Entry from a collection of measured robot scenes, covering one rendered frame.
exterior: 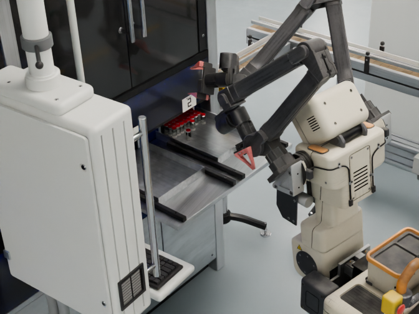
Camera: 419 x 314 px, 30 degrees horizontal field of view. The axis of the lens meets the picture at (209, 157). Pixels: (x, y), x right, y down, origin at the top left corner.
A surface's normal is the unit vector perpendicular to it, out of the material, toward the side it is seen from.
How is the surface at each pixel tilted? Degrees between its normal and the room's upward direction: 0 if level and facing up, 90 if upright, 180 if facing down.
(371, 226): 0
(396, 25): 90
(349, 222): 82
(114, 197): 90
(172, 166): 0
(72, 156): 90
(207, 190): 0
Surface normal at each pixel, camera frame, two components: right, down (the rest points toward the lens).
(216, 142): -0.04, -0.84
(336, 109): 0.45, -0.27
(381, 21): -0.65, 0.44
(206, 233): 0.76, 0.33
